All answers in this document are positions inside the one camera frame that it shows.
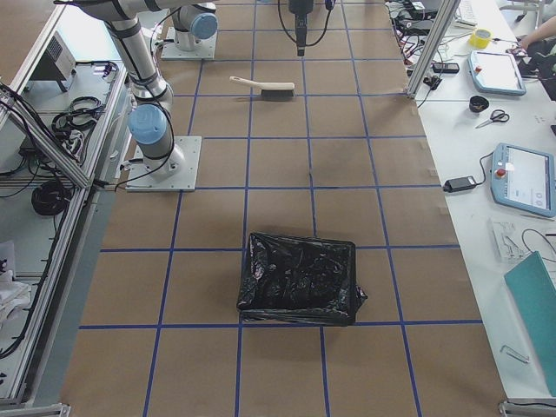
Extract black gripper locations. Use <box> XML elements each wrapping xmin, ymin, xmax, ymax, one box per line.
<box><xmin>288</xmin><ymin>0</ymin><xmax>314</xmax><ymax>49</ymax></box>

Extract white hand brush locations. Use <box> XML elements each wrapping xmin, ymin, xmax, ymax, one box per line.
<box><xmin>229</xmin><ymin>76</ymin><xmax>295</xmax><ymax>100</ymax></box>

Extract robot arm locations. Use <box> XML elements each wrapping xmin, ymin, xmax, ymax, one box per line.
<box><xmin>171</xmin><ymin>3</ymin><xmax>218</xmax><ymax>52</ymax></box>
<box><xmin>54</xmin><ymin>0</ymin><xmax>334</xmax><ymax>117</ymax></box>

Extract black bin at edge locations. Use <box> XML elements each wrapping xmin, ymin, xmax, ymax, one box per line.
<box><xmin>236</xmin><ymin>232</ymin><xmax>367</xmax><ymax>327</ymax></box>

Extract yellow tape roll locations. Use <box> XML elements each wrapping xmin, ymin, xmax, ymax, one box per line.
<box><xmin>468</xmin><ymin>29</ymin><xmax>493</xmax><ymax>50</ymax></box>

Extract black small bowl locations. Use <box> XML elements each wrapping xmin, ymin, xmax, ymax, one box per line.
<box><xmin>468</xmin><ymin>96</ymin><xmax>490</xmax><ymax>114</ymax></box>

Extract upper teach pendant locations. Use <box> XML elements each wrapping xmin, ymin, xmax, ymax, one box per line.
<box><xmin>467</xmin><ymin>50</ymin><xmax>526</xmax><ymax>96</ymax></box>

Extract teach pendant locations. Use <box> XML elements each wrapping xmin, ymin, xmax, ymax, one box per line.
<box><xmin>490</xmin><ymin>143</ymin><xmax>555</xmax><ymax>218</ymax></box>
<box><xmin>467</xmin><ymin>50</ymin><xmax>526</xmax><ymax>96</ymax></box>

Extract scissors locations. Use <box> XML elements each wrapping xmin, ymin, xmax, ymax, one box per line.
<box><xmin>476</xmin><ymin>109</ymin><xmax>510</xmax><ymax>129</ymax></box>

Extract black power brick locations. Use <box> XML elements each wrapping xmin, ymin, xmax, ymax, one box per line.
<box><xmin>442</xmin><ymin>175</ymin><xmax>478</xmax><ymax>193</ymax></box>

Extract grey control box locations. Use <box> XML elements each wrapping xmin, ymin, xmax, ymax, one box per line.
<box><xmin>30</xmin><ymin>31</ymin><xmax>76</xmax><ymax>92</ymax></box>

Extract lower teach pendant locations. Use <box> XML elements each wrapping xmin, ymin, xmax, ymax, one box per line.
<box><xmin>490</xmin><ymin>143</ymin><xmax>555</xmax><ymax>218</ymax></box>

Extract paper sheet with drawing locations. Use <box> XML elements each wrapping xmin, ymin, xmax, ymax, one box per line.
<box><xmin>488</xmin><ymin>217</ymin><xmax>530</xmax><ymax>263</ymax></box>

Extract teal folder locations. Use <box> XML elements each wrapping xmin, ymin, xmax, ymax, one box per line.
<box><xmin>504</xmin><ymin>251</ymin><xmax>555</xmax><ymax>396</ymax></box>

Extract hex key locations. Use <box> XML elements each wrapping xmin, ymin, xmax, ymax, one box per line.
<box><xmin>500</xmin><ymin>344</ymin><xmax>530</xmax><ymax>364</ymax></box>

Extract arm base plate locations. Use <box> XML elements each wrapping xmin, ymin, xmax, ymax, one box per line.
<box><xmin>125</xmin><ymin>136</ymin><xmax>202</xmax><ymax>192</ymax></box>
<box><xmin>161</xmin><ymin>27</ymin><xmax>217</xmax><ymax>61</ymax></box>

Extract front aluminium frame post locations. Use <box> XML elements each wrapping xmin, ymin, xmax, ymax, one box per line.
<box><xmin>406</xmin><ymin>0</ymin><xmax>460</xmax><ymax>99</ymax></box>

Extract coiled black cable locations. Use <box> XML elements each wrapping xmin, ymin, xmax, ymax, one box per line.
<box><xmin>30</xmin><ymin>178</ymin><xmax>71</xmax><ymax>217</ymax></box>

